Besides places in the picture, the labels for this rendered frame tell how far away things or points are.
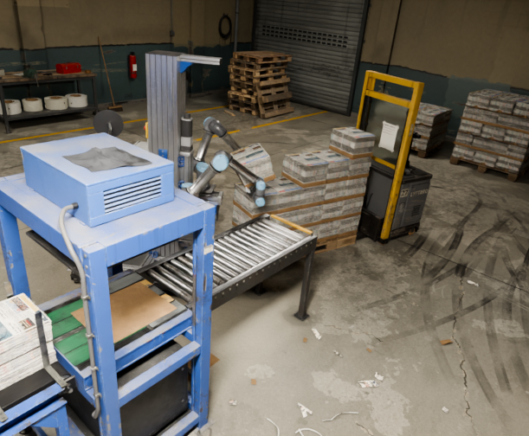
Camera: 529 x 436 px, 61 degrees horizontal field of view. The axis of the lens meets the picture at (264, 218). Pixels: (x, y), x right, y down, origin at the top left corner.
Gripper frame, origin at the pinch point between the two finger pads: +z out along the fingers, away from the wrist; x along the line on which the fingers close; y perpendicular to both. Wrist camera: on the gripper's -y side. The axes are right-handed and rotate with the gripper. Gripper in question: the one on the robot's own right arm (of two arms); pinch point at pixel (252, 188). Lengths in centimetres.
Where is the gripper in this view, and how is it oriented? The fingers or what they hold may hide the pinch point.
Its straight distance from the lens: 391.6
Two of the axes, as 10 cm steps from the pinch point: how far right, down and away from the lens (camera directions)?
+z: -2.4, -4.5, 8.6
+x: -9.3, 3.6, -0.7
